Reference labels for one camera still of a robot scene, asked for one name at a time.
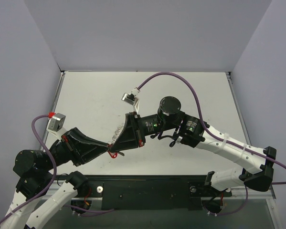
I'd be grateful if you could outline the red key tag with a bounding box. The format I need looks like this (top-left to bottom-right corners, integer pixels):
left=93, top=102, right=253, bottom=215
left=107, top=144, right=118, bottom=159

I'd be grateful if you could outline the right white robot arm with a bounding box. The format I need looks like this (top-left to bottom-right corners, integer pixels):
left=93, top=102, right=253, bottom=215
left=109, top=96, right=276, bottom=195

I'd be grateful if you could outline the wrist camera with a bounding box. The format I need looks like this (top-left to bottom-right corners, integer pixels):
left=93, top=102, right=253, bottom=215
left=47, top=113, right=67, bottom=139
left=121, top=87, right=140, bottom=114

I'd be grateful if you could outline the purple cable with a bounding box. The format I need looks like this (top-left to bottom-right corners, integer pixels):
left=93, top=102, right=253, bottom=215
left=137, top=72, right=286, bottom=217
left=0, top=114, right=57, bottom=227

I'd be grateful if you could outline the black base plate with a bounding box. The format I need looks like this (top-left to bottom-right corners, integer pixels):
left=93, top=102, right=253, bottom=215
left=77, top=175, right=232, bottom=210

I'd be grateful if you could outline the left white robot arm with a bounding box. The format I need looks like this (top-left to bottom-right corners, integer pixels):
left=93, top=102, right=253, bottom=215
left=0, top=128, right=108, bottom=229

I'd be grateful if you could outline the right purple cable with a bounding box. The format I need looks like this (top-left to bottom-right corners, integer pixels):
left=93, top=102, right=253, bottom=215
left=137, top=72, right=286, bottom=217

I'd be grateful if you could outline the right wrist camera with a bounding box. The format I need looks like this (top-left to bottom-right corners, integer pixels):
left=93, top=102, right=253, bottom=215
left=121, top=87, right=140, bottom=114

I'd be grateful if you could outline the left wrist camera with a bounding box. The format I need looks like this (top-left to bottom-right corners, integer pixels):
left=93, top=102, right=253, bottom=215
left=47, top=113, right=67, bottom=139

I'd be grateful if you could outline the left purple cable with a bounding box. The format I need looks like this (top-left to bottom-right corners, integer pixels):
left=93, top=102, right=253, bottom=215
left=0, top=114, right=57, bottom=227

